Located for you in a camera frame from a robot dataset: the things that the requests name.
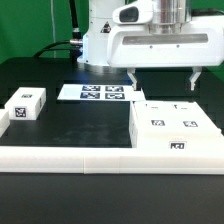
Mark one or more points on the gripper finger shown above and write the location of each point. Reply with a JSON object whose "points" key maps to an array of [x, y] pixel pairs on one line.
{"points": [[196, 72], [132, 77]]}

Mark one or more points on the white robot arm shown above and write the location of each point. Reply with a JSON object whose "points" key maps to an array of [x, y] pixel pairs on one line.
{"points": [[101, 22]]}

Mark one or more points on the white cabinet body box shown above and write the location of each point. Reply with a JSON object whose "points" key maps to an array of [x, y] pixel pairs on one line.
{"points": [[178, 141]]}

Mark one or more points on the white cabinet top box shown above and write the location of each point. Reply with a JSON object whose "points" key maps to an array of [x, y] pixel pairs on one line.
{"points": [[26, 103]]}

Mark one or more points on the white cabinet door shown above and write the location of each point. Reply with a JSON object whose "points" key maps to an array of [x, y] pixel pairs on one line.
{"points": [[147, 119], [189, 119]]}

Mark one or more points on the white marker sheet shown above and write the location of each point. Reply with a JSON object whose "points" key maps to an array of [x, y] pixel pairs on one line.
{"points": [[86, 92]]}

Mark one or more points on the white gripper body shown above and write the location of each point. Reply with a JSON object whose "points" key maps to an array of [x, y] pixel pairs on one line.
{"points": [[164, 33]]}

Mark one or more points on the white U-shaped fence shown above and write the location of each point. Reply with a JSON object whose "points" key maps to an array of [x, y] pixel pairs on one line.
{"points": [[110, 160]]}

